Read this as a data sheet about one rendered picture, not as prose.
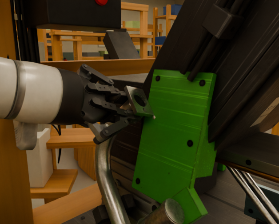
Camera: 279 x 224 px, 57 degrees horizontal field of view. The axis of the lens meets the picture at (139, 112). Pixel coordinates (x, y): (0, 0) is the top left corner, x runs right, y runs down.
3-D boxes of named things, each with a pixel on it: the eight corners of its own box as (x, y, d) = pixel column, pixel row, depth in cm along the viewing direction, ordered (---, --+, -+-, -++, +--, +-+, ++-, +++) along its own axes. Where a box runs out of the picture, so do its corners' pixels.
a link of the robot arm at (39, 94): (22, 100, 40) (-23, 94, 36) (54, 50, 34) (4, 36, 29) (31, 153, 36) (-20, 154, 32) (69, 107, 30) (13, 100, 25)
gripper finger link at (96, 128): (75, 121, 36) (85, 115, 38) (97, 146, 36) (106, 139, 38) (84, 112, 35) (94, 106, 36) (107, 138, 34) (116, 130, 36)
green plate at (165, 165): (213, 207, 43) (238, 83, 42) (183, 216, 37) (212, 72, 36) (161, 182, 51) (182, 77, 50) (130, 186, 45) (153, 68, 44)
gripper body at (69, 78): (63, 104, 29) (125, 112, 36) (50, 50, 33) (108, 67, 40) (37, 138, 33) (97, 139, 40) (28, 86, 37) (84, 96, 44)
